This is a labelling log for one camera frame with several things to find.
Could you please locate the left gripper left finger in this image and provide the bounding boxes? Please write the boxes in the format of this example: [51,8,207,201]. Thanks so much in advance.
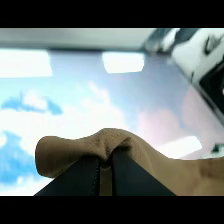
[34,154,101,197]

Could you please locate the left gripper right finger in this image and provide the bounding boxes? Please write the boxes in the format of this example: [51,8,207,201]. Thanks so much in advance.
[111,149,177,197]

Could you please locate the brown garment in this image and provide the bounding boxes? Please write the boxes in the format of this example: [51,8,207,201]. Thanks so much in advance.
[34,127,224,197]

